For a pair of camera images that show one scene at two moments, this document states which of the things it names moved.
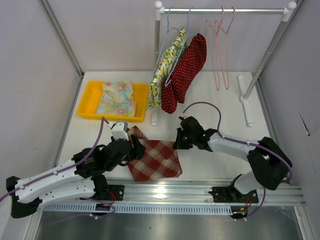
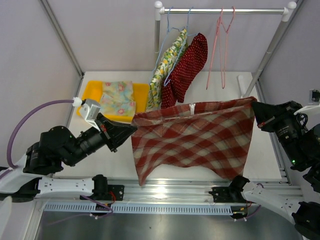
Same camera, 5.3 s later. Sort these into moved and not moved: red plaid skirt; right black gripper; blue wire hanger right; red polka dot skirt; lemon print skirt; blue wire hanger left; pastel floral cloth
Moved: red plaid skirt; right black gripper
Not moved: lemon print skirt; red polka dot skirt; blue wire hanger left; pastel floral cloth; blue wire hanger right
